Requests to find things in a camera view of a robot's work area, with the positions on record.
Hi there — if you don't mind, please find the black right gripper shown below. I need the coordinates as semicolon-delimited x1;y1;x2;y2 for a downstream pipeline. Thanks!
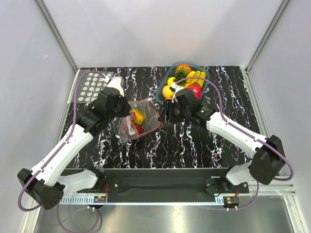
158;100;190;124

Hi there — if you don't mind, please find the purple grape bunch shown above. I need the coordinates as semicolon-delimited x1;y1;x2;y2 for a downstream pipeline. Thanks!
130;113;136;122

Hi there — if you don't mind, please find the pink peach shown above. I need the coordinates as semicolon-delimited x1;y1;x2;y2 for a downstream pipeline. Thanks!
120;118;135;136

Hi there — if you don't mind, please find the yellow green mango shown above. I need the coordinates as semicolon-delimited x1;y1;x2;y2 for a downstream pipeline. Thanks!
131;109;144;125

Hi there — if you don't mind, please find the clear zip top bag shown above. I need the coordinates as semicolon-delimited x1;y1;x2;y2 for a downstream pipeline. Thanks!
119;98;160;144

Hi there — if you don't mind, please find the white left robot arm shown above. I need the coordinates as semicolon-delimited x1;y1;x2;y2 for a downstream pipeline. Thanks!
17;86;131;212

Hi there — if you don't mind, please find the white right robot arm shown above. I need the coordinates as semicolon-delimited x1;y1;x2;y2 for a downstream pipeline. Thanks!
159;88;285;193

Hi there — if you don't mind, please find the pink dragon fruit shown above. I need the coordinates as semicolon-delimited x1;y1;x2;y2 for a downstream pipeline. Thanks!
188;83;202;100

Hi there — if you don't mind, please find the yellow banana bunch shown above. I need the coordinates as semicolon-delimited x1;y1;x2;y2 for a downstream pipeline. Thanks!
179;70;206;87

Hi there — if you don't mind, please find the clear sheet with white dots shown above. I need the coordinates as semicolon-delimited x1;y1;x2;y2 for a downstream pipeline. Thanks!
67;69;114;104

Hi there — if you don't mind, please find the yellow lemon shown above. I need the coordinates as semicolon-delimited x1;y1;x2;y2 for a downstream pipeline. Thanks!
167;77;175;86

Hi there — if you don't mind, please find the orange pineapple toy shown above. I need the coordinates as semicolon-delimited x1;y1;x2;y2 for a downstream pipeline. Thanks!
174;64;192;81

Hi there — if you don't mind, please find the transparent blue plastic fruit tray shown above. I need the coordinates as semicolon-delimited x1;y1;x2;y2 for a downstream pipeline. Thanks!
155;62;210;107

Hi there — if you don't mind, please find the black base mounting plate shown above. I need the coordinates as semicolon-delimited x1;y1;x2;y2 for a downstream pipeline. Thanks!
78;168;235;196

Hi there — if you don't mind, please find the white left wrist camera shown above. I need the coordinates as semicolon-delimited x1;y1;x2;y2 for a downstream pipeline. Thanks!
107;76;124;97

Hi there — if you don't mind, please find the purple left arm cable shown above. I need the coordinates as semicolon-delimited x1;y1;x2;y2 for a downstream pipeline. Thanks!
18;70;110;232

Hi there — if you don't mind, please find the white slotted cable duct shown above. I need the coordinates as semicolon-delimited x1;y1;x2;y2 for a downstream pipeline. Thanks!
60;195;225;206

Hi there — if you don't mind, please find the aluminium frame rail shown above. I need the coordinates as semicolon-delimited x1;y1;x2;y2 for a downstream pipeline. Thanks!
205;176;295;196

